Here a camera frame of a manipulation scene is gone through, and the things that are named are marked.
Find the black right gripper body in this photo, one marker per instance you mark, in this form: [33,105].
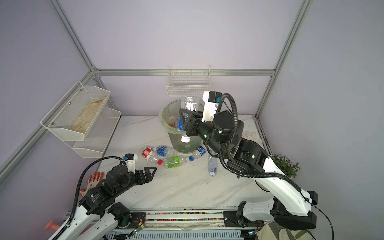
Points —
[192,124]

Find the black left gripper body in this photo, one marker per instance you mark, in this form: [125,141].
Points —
[139,179]

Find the clear bottle red white label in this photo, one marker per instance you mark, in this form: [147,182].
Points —
[150,155]

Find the clear bottle green label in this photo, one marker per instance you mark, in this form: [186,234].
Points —
[178,161]

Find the clear bottle blue label white cap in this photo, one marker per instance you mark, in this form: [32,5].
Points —
[165,151]

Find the tall clear bottle faint label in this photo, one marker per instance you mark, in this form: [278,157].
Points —
[212,166]

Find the orange label bottle yellow cap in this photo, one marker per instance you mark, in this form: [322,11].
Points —
[172,121]

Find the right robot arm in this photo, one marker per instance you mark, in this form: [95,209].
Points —
[220,129]

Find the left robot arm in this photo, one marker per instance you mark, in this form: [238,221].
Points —
[97,212]

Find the green bin liner bag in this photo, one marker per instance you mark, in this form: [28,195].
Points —
[172,109]

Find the grey mesh waste bin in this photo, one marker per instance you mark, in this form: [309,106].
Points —
[177,144]

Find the red coated glove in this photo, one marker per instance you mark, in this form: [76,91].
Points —
[92,182]

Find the white cotton work glove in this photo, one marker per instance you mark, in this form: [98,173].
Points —
[253,136]

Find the beige glove in shelf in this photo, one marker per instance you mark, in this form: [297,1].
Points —
[84,120]

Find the pink watering can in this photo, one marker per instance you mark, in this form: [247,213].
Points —
[51,226]

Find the potted green plant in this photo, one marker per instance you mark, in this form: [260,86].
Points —
[286,165]

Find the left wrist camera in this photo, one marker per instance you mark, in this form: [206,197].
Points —
[130,162]

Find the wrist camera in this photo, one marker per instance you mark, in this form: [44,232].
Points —
[211,100]
[130,162]

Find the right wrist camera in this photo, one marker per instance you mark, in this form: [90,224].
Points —
[211,100]

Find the white wire wall basket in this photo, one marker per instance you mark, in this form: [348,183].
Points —
[188,80]

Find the base rail with cable strip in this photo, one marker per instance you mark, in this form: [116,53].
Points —
[189,225]

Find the white mesh wall shelf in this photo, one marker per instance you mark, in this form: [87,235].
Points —
[60,118]

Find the aluminium frame post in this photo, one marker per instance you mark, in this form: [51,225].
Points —
[63,18]

